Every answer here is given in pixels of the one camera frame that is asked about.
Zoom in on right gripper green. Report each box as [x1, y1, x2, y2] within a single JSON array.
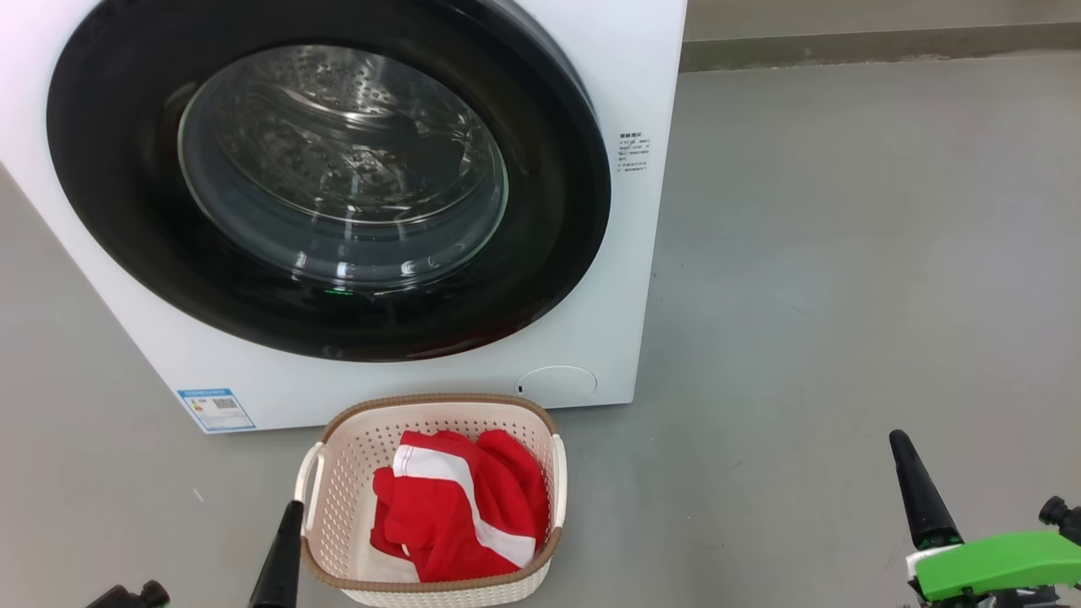
[[888, 429, 1081, 608]]

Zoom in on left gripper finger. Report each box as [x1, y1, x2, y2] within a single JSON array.
[[247, 500, 305, 608]]

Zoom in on red white garment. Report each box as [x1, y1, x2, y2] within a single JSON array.
[[370, 429, 551, 584]]

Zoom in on black glass washing machine door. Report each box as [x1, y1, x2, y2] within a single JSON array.
[[46, 0, 612, 362]]

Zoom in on cream perforated laundry basket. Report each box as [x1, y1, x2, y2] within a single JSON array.
[[294, 393, 568, 608]]

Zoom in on white washing machine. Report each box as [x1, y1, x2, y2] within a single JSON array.
[[0, 0, 689, 434]]

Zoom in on blue energy label sticker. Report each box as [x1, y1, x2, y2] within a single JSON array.
[[177, 388, 257, 433]]

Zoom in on round white filter cover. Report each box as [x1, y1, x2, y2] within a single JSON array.
[[515, 365, 598, 406]]

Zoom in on grey wall baseboard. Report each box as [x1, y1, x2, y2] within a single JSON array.
[[680, 21, 1081, 73]]

